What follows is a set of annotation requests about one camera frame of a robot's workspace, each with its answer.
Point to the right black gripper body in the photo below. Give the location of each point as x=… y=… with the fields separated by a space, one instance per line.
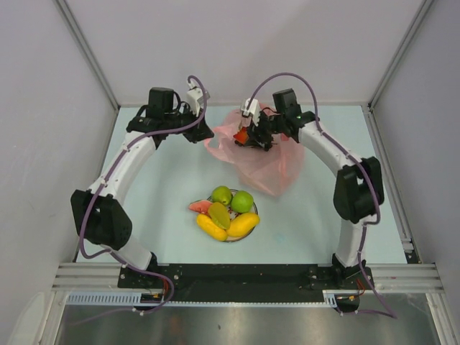
x=267 y=127

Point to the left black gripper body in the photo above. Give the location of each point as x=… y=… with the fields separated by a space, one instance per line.
x=184 y=119

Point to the red fake mango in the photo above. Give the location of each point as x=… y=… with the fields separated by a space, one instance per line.
x=241 y=137

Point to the pink plastic bag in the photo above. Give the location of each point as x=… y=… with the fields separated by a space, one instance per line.
x=271 y=172

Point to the green fake pear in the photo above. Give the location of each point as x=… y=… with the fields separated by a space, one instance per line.
x=222 y=194

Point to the green fake guava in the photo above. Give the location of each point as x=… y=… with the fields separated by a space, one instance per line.
x=242 y=202

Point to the red watermelon slice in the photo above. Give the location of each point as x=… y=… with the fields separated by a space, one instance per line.
x=201 y=206

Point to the yellow fake starfruit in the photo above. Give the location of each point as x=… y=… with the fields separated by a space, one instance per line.
x=219 y=215

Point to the round printed plate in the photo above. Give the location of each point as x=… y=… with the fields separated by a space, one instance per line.
x=233 y=215

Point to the orange yellow fake mango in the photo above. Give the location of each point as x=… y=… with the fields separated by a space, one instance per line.
x=243 y=224

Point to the yellow fake banana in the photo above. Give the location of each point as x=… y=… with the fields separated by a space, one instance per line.
x=208 y=226

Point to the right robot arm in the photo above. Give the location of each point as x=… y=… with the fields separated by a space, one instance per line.
x=358 y=191

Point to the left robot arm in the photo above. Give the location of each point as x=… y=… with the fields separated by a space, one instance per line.
x=102 y=224

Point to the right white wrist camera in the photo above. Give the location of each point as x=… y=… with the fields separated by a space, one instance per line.
x=250 y=110

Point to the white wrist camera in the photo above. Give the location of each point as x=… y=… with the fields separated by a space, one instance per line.
x=196 y=97
x=250 y=110

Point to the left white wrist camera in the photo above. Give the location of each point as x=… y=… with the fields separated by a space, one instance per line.
x=196 y=97

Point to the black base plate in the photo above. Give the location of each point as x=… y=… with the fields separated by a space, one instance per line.
x=313 y=276

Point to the white slotted cable duct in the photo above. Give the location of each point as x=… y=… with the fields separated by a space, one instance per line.
x=147 y=301

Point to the aluminium frame rail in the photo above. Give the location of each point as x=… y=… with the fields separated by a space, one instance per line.
x=387 y=278

